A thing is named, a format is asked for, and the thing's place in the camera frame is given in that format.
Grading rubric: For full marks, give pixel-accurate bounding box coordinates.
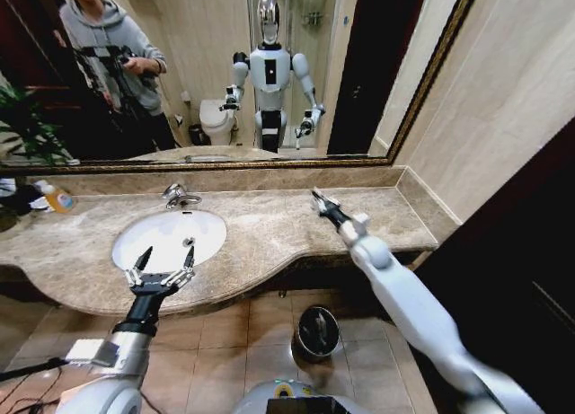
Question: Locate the gold framed wall mirror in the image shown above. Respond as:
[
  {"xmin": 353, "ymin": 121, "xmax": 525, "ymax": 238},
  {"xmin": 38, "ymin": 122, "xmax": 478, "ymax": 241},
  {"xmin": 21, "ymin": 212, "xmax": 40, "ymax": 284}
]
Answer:
[{"xmin": 0, "ymin": 0, "xmax": 484, "ymax": 178}]

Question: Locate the dark wooden door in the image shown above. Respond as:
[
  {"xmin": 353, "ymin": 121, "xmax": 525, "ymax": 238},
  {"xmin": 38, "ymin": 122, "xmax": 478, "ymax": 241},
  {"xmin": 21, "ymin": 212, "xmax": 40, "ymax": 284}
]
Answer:
[{"xmin": 412, "ymin": 117, "xmax": 575, "ymax": 414}]

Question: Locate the chrome faucet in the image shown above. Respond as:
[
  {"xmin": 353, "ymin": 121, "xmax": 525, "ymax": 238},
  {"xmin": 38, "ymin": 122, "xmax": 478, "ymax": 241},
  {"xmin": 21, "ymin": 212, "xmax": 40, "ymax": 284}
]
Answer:
[{"xmin": 161, "ymin": 182, "xmax": 203, "ymax": 210}]

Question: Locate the white toilet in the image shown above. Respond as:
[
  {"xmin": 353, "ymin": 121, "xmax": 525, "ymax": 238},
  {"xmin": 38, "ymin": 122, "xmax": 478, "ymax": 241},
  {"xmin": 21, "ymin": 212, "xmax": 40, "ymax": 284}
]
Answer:
[{"xmin": 199, "ymin": 98, "xmax": 238, "ymax": 146}]

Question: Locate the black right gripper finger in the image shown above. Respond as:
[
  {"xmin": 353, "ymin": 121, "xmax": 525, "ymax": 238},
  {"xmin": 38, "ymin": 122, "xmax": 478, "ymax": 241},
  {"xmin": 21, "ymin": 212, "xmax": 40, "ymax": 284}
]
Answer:
[
  {"xmin": 310, "ymin": 190, "xmax": 330, "ymax": 218},
  {"xmin": 314, "ymin": 188, "xmax": 343, "ymax": 208}
]

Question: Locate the black camera tripod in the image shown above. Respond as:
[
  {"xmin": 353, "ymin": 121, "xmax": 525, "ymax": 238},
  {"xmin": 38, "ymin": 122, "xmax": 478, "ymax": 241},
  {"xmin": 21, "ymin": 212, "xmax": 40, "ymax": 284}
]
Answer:
[{"xmin": 74, "ymin": 44, "xmax": 157, "ymax": 135}]

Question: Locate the black bag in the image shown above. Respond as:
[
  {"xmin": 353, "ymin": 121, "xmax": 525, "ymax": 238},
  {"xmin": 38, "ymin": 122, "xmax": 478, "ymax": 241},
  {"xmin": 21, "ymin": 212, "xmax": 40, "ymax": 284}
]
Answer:
[{"xmin": 0, "ymin": 184, "xmax": 44, "ymax": 216}]

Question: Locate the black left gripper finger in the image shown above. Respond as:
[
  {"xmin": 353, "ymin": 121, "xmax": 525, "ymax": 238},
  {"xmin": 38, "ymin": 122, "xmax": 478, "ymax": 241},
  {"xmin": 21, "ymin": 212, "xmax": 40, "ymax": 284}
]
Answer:
[
  {"xmin": 124, "ymin": 245, "xmax": 154, "ymax": 290},
  {"xmin": 166, "ymin": 244, "xmax": 197, "ymax": 290}
]

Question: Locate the round metal trash bin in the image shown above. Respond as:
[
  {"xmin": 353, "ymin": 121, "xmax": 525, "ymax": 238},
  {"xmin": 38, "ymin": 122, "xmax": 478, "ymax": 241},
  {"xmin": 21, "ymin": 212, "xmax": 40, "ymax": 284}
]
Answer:
[{"xmin": 290, "ymin": 304, "xmax": 341, "ymax": 364}]

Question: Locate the mirrored white humanoid robot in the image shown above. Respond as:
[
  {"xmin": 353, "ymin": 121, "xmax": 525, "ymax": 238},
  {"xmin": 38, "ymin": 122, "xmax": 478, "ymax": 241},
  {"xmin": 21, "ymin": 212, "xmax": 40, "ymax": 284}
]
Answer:
[{"xmin": 218, "ymin": 0, "xmax": 327, "ymax": 154}]

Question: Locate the person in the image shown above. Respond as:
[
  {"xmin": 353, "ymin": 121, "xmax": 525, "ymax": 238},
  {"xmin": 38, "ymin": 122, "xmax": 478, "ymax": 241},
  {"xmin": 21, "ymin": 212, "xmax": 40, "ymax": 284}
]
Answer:
[{"xmin": 53, "ymin": 0, "xmax": 179, "ymax": 153}]

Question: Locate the green leafy plant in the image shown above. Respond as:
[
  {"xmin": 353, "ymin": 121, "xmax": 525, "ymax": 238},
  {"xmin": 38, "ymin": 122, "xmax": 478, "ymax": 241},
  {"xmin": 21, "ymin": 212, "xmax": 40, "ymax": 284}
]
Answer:
[{"xmin": 0, "ymin": 84, "xmax": 74, "ymax": 166}]

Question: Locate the white robot front shell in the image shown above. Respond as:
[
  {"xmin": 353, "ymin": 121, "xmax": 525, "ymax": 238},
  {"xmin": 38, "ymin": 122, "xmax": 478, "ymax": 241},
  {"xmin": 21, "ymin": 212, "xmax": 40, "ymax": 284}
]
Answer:
[{"xmin": 231, "ymin": 377, "xmax": 367, "ymax": 414}]

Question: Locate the white oval sink basin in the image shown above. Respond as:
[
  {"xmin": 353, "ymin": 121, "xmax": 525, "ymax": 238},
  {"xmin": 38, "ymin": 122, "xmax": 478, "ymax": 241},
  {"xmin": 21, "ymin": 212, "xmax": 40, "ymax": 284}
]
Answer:
[{"xmin": 111, "ymin": 209, "xmax": 228, "ymax": 274}]

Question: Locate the orange soap bottle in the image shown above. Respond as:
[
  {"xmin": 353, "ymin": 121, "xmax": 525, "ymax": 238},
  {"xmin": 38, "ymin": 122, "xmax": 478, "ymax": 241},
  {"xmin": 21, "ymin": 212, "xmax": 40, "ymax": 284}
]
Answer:
[{"xmin": 38, "ymin": 183, "xmax": 76, "ymax": 215}]

